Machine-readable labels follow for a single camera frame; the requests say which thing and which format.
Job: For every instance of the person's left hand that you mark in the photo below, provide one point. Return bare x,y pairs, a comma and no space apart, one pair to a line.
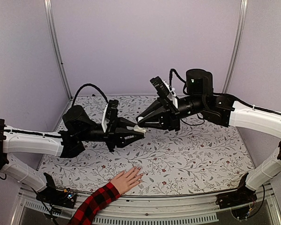
126,180

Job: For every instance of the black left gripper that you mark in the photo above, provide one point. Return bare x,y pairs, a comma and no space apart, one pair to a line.
114,135

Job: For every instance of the clear nail polish bottle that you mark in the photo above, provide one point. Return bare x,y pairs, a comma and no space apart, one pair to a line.
136,128

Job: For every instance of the aluminium front frame rail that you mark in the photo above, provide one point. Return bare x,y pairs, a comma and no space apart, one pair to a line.
200,209

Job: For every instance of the aluminium corner post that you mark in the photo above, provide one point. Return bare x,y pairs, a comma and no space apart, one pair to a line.
237,43
56,48

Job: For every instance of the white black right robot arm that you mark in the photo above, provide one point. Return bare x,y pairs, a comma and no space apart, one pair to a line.
227,110

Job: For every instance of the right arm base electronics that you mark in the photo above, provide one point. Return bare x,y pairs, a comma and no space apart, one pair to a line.
242,195

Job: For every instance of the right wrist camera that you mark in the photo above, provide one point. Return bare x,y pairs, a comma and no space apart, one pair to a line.
165,92

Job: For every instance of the red black plaid sleeve forearm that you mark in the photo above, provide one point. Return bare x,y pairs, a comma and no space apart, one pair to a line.
87,211

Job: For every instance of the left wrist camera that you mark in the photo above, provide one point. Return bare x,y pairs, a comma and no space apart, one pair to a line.
109,114

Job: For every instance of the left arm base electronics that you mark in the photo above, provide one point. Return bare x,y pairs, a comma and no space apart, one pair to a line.
64,198

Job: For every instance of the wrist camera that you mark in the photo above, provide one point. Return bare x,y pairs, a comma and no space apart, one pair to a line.
165,92
109,114

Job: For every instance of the aluminium corner post left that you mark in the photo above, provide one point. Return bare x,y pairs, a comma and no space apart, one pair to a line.
56,48

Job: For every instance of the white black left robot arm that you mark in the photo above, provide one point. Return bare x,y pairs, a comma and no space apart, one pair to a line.
63,144

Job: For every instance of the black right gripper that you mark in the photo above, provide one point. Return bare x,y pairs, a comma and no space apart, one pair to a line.
171,120

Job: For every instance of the aluminium corner post right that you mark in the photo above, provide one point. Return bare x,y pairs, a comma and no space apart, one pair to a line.
237,43

